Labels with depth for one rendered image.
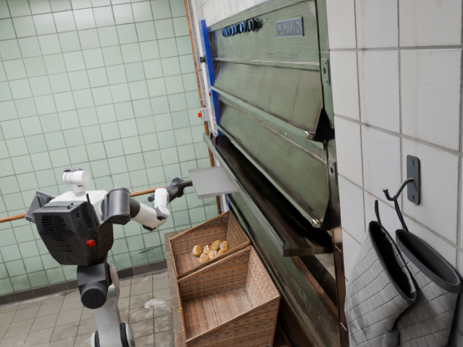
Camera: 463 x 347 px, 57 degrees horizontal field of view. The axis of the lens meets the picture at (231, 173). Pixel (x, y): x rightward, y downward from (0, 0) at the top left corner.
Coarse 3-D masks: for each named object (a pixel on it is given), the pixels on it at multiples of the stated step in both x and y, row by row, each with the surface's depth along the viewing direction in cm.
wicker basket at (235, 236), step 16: (224, 224) 306; (176, 240) 300; (208, 240) 306; (224, 240) 309; (240, 240) 272; (176, 256) 304; (224, 256) 252; (176, 272) 253; (192, 272) 250; (224, 272) 254
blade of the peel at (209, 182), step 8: (200, 168) 290; (208, 168) 291; (216, 168) 291; (192, 176) 280; (200, 176) 278; (208, 176) 275; (216, 176) 273; (224, 176) 270; (200, 184) 262; (208, 184) 260; (216, 184) 258; (224, 184) 256; (232, 184) 254; (200, 192) 247; (208, 192) 246; (216, 192) 239; (224, 192) 239; (232, 192) 240
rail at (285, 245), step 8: (208, 136) 275; (216, 152) 232; (224, 160) 213; (232, 168) 199; (232, 176) 190; (240, 184) 174; (248, 192) 164; (256, 200) 155; (256, 208) 149; (264, 216) 140; (272, 224) 133; (272, 232) 130; (280, 232) 127; (280, 240) 122; (288, 248) 121
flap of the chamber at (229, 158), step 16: (208, 144) 263; (224, 144) 262; (240, 160) 221; (240, 176) 192; (256, 176) 192; (240, 192) 174; (256, 192) 170; (272, 192) 170; (272, 208) 153; (288, 208) 153; (288, 224) 138; (304, 224) 138; (272, 240) 131; (288, 240) 126; (304, 240) 126; (320, 240) 126; (288, 256) 121
